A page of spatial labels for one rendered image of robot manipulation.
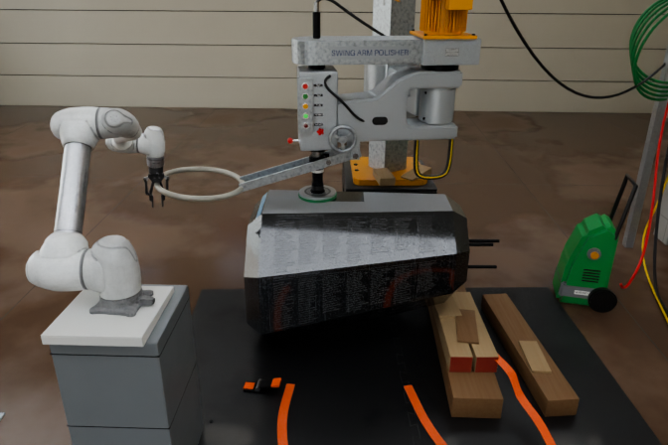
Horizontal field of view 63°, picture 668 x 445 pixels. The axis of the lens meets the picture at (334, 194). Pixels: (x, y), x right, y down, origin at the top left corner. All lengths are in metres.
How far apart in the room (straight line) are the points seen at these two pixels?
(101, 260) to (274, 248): 0.99
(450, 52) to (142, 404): 2.13
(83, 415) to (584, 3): 8.46
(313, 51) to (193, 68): 6.43
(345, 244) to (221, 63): 6.49
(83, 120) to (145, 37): 6.91
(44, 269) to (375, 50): 1.78
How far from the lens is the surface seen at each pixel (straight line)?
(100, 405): 2.38
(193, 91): 9.22
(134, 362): 2.20
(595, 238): 3.79
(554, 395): 3.04
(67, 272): 2.23
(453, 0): 2.86
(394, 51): 2.86
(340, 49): 2.81
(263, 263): 2.82
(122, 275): 2.18
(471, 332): 3.10
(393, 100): 2.92
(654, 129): 4.68
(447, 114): 3.03
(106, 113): 2.40
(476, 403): 2.90
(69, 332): 2.21
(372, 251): 2.84
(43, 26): 9.95
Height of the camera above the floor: 2.02
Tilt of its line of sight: 22 degrees down
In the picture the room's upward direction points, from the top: straight up
